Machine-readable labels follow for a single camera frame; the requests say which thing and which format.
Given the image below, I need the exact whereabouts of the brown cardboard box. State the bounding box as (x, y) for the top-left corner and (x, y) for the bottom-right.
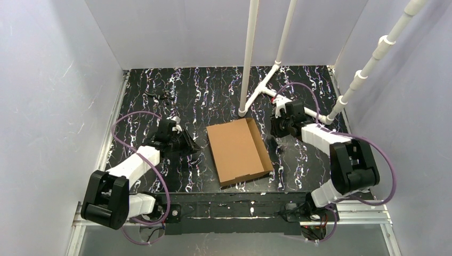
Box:
(206, 118), (274, 187)

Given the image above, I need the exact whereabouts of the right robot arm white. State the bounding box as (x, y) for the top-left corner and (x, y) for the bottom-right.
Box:
(271, 101), (380, 212)

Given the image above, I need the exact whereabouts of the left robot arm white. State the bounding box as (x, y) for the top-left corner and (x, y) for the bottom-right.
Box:
(80, 117), (200, 230)

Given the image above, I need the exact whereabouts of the small black clip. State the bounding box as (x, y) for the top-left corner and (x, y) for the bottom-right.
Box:
(144, 90), (175, 102)

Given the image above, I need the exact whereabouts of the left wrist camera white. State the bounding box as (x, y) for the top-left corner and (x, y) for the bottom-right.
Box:
(170, 116), (182, 134)

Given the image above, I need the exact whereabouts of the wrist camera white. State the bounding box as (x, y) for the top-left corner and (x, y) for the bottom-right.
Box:
(271, 97), (292, 118)
(170, 116), (182, 134)

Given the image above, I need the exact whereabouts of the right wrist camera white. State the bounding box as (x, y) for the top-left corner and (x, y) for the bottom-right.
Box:
(271, 97), (292, 118)

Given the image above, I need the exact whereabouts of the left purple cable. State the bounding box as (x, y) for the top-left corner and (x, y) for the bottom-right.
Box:
(110, 111), (172, 246)

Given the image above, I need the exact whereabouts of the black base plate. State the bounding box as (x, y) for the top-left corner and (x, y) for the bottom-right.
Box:
(128, 192), (340, 236)

